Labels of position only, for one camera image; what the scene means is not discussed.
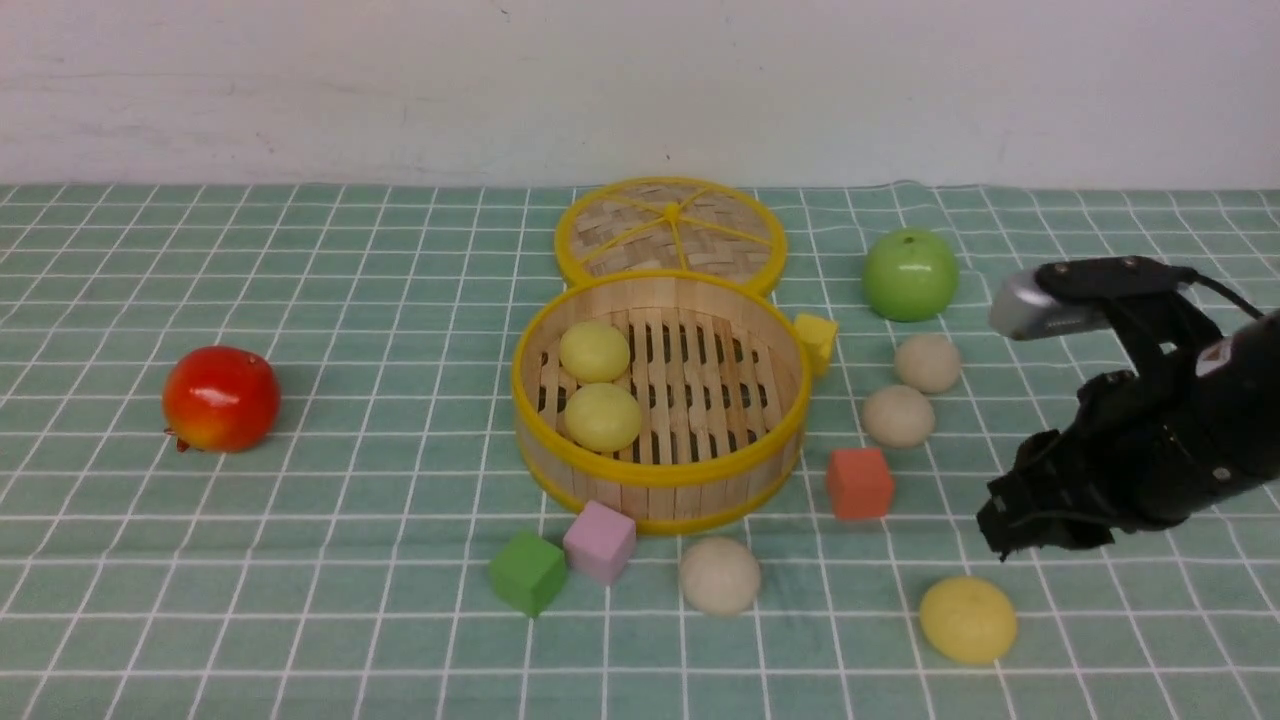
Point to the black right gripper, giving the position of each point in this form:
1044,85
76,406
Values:
1135,460

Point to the white bun farther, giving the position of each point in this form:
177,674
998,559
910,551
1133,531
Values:
929,363

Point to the yellow bun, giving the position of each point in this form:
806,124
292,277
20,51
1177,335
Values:
602,418
594,352
968,620

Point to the white bun nearer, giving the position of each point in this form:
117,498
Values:
898,417

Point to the white bun front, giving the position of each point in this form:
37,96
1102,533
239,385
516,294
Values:
719,576

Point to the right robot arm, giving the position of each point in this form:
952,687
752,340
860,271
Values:
1251,350

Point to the bamboo steamer tray yellow rim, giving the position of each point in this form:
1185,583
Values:
723,381

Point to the woven bamboo steamer lid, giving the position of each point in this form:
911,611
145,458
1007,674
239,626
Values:
671,223

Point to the orange foam cube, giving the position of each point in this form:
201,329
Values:
859,484

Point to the green apple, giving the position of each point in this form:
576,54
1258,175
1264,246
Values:
910,275

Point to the yellow foam cube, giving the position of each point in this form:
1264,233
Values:
819,336

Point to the pink foam cube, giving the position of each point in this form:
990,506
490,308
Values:
600,542

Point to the green foam cube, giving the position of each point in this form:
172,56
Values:
528,573

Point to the green checkered tablecloth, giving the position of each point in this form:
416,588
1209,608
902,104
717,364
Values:
338,569

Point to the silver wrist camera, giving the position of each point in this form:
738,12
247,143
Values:
1022,311

